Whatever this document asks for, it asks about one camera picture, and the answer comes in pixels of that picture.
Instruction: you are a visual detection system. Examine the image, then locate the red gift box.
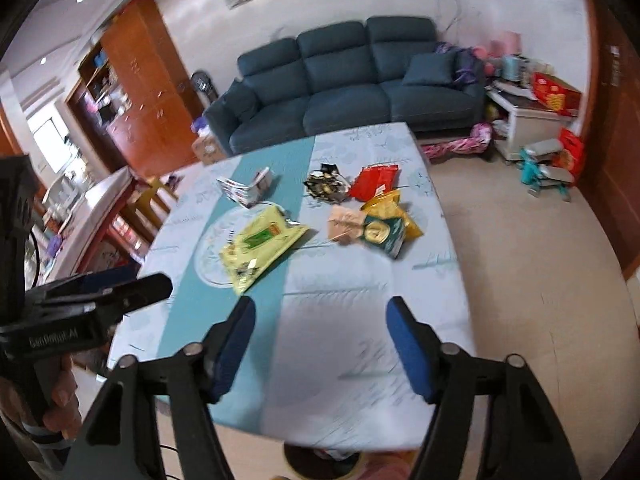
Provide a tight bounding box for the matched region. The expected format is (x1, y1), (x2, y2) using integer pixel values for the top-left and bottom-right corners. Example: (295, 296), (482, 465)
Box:
(532, 72), (582, 117)

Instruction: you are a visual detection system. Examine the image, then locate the cardboard box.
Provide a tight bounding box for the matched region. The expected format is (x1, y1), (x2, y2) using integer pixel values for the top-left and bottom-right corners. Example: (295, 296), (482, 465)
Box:
(192, 133), (228, 166)

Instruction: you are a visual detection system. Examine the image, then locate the white side cabinet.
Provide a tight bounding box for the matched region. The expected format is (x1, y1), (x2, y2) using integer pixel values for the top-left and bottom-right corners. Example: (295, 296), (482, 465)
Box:
(486, 87), (573, 162)

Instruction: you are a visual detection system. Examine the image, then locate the dark teal sofa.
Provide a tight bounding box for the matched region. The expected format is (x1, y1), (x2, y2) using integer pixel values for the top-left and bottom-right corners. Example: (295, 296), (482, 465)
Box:
(203, 15), (485, 156)

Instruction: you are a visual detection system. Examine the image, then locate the black gold wrapper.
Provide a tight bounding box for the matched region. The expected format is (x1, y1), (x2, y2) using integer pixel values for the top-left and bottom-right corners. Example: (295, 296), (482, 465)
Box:
(304, 164), (350, 204)

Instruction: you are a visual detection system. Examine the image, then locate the white blue red wrapper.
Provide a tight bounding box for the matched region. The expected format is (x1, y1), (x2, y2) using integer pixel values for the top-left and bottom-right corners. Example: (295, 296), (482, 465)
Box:
(217, 167), (273, 209)

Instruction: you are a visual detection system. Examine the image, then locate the red foil bag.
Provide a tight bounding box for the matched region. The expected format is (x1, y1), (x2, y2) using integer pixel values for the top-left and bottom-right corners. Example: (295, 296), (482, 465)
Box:
(348, 164), (399, 203)

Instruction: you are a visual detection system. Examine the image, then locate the patterned teal white tablecloth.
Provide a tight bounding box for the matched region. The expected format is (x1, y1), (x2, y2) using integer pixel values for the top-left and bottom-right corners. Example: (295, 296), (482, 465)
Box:
(110, 122), (474, 451)

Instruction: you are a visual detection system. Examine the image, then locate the orange wooden wardrobe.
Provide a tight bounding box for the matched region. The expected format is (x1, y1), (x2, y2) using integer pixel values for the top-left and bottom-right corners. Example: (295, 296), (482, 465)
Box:
(66, 0), (203, 178)

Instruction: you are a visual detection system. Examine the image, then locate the pink patterned bag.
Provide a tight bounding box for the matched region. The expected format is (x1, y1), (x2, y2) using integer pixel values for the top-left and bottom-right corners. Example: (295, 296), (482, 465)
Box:
(422, 122), (494, 160)

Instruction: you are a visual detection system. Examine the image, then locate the person's left hand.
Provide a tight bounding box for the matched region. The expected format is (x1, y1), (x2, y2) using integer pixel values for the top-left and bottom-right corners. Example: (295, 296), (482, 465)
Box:
(1, 356), (81, 439)

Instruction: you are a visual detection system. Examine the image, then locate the teal cushion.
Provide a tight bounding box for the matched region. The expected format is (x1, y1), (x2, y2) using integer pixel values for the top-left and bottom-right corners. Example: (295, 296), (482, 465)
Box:
(402, 51), (457, 86)

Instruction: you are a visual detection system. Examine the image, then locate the teal children's stool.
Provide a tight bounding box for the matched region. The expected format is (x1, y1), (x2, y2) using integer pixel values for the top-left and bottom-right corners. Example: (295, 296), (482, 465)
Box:
(520, 139), (575, 203)

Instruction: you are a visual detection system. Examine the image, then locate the teal gold packet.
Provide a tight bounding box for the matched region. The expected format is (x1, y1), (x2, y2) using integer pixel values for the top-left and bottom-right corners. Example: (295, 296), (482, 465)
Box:
(359, 216), (406, 259)

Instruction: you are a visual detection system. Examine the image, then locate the glass turntable plate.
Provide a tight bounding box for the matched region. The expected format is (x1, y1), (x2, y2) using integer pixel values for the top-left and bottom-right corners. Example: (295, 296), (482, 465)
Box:
(193, 204), (292, 288)

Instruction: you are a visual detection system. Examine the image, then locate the yellow plastic chair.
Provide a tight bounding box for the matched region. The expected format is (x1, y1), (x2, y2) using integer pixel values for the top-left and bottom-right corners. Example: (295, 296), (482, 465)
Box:
(127, 177), (178, 245)

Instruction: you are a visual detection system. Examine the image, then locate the yellow-green snack bag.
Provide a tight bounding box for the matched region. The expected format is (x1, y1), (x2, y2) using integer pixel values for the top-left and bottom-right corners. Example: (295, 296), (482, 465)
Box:
(220, 204), (308, 296)

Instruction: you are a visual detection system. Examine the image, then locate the pink paper packet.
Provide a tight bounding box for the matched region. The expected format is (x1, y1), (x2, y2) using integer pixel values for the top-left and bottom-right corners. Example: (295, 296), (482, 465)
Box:
(326, 205), (367, 245)

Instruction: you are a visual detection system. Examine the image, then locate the purple bag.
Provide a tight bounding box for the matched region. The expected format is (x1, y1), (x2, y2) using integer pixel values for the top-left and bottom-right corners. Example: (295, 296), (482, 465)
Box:
(435, 41), (486, 89)

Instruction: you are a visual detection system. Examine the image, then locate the yellow chip bag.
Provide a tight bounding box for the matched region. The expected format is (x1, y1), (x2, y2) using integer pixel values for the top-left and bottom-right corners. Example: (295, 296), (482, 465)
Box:
(361, 190), (423, 240)

